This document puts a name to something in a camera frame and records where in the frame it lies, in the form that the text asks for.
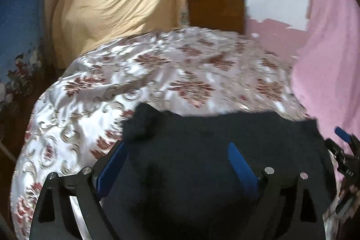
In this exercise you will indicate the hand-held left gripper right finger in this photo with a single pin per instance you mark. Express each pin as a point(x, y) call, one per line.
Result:
point(243, 169)

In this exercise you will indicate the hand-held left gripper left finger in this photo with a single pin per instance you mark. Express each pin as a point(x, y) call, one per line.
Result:
point(111, 169)

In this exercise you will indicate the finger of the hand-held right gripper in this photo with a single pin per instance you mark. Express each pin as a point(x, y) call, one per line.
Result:
point(342, 133)
point(334, 150)

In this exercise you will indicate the black padded jacket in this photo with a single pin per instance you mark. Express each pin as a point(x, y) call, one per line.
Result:
point(202, 172)

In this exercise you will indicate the pink curtain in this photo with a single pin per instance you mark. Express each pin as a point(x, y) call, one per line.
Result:
point(329, 60)

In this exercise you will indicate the floral satin bedspread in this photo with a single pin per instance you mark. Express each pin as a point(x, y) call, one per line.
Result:
point(157, 65)

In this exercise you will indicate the brown wooden headboard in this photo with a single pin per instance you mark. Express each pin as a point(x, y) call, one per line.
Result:
point(216, 9)

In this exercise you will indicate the brown wooden board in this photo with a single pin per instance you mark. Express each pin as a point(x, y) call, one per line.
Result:
point(50, 18)

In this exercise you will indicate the blue printed fabric wardrobe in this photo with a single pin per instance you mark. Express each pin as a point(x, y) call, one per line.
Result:
point(19, 32)

